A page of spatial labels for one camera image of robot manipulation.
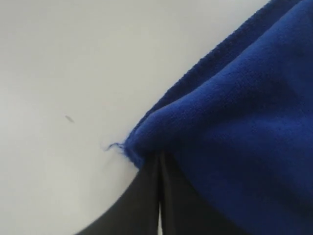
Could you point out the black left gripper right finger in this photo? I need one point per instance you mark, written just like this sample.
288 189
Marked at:
183 211

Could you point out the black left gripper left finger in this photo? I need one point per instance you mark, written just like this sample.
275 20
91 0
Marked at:
136 212

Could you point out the blue towel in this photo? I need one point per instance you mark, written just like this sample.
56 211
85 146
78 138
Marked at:
240 123

